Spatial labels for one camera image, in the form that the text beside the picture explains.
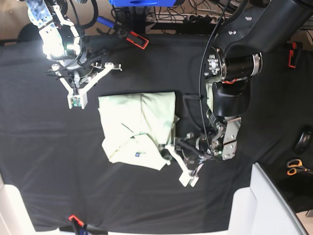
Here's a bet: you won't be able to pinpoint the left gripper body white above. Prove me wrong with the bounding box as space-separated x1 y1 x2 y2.
158 144 204 187

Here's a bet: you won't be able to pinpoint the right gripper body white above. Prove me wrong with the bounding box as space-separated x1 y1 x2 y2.
51 62 122 109

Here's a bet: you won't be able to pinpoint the light green T-shirt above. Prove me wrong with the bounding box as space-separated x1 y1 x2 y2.
98 92 178 171

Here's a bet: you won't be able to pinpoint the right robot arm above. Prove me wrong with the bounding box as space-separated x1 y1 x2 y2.
26 0 122 109

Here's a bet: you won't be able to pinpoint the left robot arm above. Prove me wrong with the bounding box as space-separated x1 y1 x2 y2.
165 0 313 187

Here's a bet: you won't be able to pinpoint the black table cloth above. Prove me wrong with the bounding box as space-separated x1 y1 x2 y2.
0 35 313 234

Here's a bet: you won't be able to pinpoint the white chair right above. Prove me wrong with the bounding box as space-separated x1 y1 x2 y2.
227 163 308 235

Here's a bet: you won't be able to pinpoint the white chair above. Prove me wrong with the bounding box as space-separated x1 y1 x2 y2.
0 179 60 235
227 163 308 235

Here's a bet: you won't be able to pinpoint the red black clamp top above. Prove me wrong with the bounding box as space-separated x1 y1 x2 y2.
117 29 149 49

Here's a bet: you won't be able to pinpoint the red black clamp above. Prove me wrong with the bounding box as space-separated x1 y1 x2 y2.
117 29 149 49
288 42 303 69

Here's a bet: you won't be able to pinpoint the blue box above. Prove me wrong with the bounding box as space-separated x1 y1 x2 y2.
109 0 184 7

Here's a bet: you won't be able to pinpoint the white power strip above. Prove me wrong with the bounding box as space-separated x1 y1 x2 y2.
146 12 219 24

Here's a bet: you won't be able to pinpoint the red blue clamp bottom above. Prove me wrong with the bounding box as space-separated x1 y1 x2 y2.
59 214 108 235

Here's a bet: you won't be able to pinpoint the black round object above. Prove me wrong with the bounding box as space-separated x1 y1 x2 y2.
293 130 313 155

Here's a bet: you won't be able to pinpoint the white chair left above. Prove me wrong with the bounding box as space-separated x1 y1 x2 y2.
0 179 60 235

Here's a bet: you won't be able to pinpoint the red black clamp right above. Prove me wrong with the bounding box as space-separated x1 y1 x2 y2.
288 42 303 69

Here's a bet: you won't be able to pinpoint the blue handled tool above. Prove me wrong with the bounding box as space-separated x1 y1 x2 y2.
97 16 115 28

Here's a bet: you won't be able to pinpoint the orange handled scissors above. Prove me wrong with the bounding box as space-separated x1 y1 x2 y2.
287 159 313 176

